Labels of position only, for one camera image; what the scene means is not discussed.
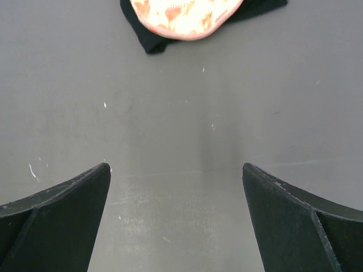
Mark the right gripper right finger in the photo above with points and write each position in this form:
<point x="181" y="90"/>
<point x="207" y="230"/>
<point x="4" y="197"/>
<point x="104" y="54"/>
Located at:
<point x="298" y="231"/>

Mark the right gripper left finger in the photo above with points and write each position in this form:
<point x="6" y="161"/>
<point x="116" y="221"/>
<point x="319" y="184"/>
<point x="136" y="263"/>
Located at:
<point x="56" y="228"/>

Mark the black cloth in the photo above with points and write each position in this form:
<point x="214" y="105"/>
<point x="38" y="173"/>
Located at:
<point x="154" y="44"/>

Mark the floral pink cloth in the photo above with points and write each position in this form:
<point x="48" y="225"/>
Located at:
<point x="184" y="20"/>

